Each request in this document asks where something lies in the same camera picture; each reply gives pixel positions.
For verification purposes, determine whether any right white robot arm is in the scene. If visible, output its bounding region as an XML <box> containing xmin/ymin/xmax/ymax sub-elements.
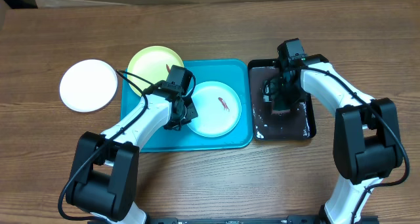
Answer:
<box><xmin>263</xmin><ymin>53</ymin><xmax>410</xmax><ymax>223</ymax></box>

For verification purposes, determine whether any green orange sponge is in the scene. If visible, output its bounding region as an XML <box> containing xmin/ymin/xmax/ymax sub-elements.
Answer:
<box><xmin>271</xmin><ymin>101</ymin><xmax>291</xmax><ymax>114</ymax></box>

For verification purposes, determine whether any light blue plate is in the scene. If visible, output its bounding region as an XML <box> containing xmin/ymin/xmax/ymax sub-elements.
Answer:
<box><xmin>188</xmin><ymin>81</ymin><xmax>242</xmax><ymax>138</ymax></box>

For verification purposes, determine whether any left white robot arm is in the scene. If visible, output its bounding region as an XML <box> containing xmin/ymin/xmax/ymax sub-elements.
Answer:
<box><xmin>58</xmin><ymin>79</ymin><xmax>197</xmax><ymax>223</ymax></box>

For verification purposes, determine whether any black rectangular tray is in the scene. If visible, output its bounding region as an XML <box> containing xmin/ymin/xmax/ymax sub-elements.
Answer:
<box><xmin>247</xmin><ymin>59</ymin><xmax>316</xmax><ymax>141</ymax></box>

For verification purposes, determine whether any white pink-rimmed plate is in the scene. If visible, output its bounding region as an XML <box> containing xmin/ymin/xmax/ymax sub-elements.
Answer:
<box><xmin>59</xmin><ymin>59</ymin><xmax>118</xmax><ymax>112</ymax></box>

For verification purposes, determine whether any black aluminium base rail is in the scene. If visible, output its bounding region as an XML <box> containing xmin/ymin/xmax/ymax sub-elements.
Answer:
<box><xmin>144</xmin><ymin>215</ymin><xmax>380</xmax><ymax>224</ymax></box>

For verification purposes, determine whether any yellow plate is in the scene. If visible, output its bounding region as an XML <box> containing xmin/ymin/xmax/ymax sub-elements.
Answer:
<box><xmin>127</xmin><ymin>46</ymin><xmax>184</xmax><ymax>84</ymax></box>

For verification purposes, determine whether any teal plastic tray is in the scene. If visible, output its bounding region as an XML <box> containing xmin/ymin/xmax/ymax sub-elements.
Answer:
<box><xmin>141</xmin><ymin>59</ymin><xmax>253</xmax><ymax>152</ymax></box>

